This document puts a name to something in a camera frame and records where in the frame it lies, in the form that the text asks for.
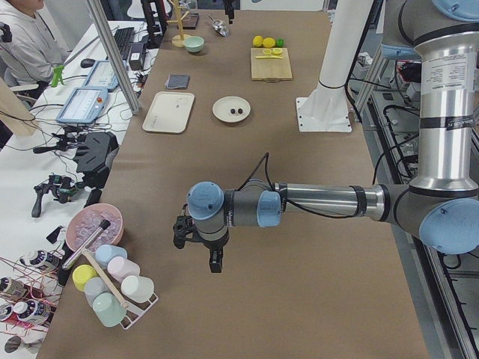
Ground cream rabbit tray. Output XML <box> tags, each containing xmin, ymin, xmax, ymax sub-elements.
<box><xmin>142</xmin><ymin>91</ymin><xmax>195</xmax><ymax>134</ymax></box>

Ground white plastic cup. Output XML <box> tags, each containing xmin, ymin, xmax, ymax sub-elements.
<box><xmin>121</xmin><ymin>275</ymin><xmax>154</xmax><ymax>303</ymax></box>

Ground pink plastic cup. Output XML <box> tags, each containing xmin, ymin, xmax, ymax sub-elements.
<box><xmin>107</xmin><ymin>256</ymin><xmax>140</xmax><ymax>283</ymax></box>

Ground metal muddler stick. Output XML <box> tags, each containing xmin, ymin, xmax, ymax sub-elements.
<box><xmin>61</xmin><ymin>219</ymin><xmax>111</xmax><ymax>270</ymax></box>

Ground blue plastic cup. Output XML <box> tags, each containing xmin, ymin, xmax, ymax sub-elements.
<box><xmin>95</xmin><ymin>245</ymin><xmax>128</xmax><ymax>269</ymax></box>

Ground white cup rack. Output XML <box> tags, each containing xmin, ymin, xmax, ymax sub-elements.
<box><xmin>120</xmin><ymin>293</ymin><xmax>159</xmax><ymax>330</ymax></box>

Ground pink bowl with ice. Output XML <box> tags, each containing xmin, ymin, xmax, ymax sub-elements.
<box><xmin>66</xmin><ymin>203</ymin><xmax>123</xmax><ymax>251</ymax></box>

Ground grey plastic cup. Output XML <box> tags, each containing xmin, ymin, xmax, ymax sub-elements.
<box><xmin>84</xmin><ymin>277</ymin><xmax>109</xmax><ymax>307</ymax></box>

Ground mint plastic cup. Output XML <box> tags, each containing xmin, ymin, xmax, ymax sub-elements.
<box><xmin>92</xmin><ymin>292</ymin><xmax>126</xmax><ymax>328</ymax></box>

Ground yellow plastic cup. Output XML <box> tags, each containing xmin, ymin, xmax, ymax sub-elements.
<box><xmin>72</xmin><ymin>264</ymin><xmax>98</xmax><ymax>292</ymax></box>

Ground round beige plate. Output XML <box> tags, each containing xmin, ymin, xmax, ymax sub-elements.
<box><xmin>213</xmin><ymin>96</ymin><xmax>251</xmax><ymax>123</ymax></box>

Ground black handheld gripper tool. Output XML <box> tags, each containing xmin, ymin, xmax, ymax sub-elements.
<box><xmin>31</xmin><ymin>174</ymin><xmax>85</xmax><ymax>218</ymax></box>

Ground grey folded cloth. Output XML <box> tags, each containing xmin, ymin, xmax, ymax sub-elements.
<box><xmin>165</xmin><ymin>74</ymin><xmax>190</xmax><ymax>90</ymax></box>

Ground near teach pendant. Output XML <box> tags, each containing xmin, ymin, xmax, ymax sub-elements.
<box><xmin>56</xmin><ymin>87</ymin><xmax>109</xmax><ymax>124</ymax></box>

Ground teach pendant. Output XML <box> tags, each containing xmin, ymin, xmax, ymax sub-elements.
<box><xmin>56</xmin><ymin>87</ymin><xmax>109</xmax><ymax>124</ymax></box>
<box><xmin>83</xmin><ymin>60</ymin><xmax>119</xmax><ymax>92</ymax></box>

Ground far teach pendant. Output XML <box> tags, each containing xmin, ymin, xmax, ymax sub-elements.
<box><xmin>83</xmin><ymin>60</ymin><xmax>119</xmax><ymax>92</ymax></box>

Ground wooden cutting board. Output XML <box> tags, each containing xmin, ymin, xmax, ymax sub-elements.
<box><xmin>250</xmin><ymin>48</ymin><xmax>293</xmax><ymax>82</ymax></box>

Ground mint green bowl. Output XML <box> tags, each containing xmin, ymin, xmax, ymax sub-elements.
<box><xmin>183</xmin><ymin>36</ymin><xmax>205</xmax><ymax>54</ymax></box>

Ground wooden mug tree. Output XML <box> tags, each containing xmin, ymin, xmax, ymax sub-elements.
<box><xmin>167</xmin><ymin>0</ymin><xmax>191</xmax><ymax>48</ymax></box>

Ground computer mouse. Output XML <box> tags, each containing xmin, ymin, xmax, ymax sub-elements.
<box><xmin>80</xmin><ymin>58</ymin><xmax>96</xmax><ymax>69</ymax></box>

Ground yellow plastic knife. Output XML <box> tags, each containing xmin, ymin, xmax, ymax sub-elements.
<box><xmin>254</xmin><ymin>55</ymin><xmax>284</xmax><ymax>60</ymax></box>

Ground green mini tripod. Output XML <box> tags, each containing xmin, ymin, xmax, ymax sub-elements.
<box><xmin>51</xmin><ymin>65</ymin><xmax>64</xmax><ymax>88</ymax></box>

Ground oval yellow lemon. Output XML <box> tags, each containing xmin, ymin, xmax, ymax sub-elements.
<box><xmin>252</xmin><ymin>35</ymin><xmax>263</xmax><ymax>48</ymax></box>

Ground black keyboard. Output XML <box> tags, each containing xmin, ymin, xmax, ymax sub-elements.
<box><xmin>114</xmin><ymin>27</ymin><xmax>135</xmax><ymax>61</ymax></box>

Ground metal scoop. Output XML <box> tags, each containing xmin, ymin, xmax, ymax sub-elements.
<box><xmin>208</xmin><ymin>14</ymin><xmax>230</xmax><ymax>37</ymax></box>

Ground round yellow lemon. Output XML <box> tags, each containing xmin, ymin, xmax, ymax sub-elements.
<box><xmin>261</xmin><ymin>37</ymin><xmax>276</xmax><ymax>49</ymax></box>

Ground seated person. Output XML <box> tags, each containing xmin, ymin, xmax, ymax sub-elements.
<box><xmin>1</xmin><ymin>1</ymin><xmax>69</xmax><ymax>98</ymax></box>

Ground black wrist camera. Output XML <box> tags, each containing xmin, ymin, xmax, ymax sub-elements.
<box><xmin>209</xmin><ymin>248</ymin><xmax>223</xmax><ymax>274</ymax></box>

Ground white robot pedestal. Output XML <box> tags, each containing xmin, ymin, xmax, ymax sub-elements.
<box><xmin>296</xmin><ymin>1</ymin><xmax>360</xmax><ymax>132</ymax></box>

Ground aluminium frame post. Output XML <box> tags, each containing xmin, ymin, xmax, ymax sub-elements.
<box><xmin>86</xmin><ymin>0</ymin><xmax>140</xmax><ymax>114</ymax></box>

